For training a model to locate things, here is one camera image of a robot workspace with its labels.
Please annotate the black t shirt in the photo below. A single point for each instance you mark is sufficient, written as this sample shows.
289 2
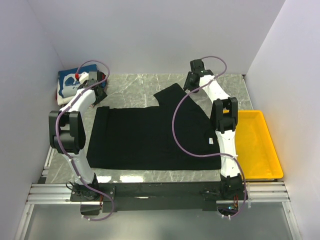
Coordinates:
175 135

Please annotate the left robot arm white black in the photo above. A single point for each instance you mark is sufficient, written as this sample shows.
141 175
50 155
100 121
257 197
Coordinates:
67 133

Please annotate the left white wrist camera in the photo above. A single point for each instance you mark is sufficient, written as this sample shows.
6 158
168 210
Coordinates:
81 77

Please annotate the yellow plastic tray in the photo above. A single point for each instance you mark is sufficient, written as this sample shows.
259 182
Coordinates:
252 145

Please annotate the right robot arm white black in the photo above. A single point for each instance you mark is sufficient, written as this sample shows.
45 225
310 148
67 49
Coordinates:
224 119

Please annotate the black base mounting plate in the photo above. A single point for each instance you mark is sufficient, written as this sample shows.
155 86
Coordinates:
144 196

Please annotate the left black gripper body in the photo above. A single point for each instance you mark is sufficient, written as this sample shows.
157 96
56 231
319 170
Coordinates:
103 95

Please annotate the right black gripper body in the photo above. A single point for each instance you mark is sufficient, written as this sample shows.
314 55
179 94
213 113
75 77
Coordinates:
188 84

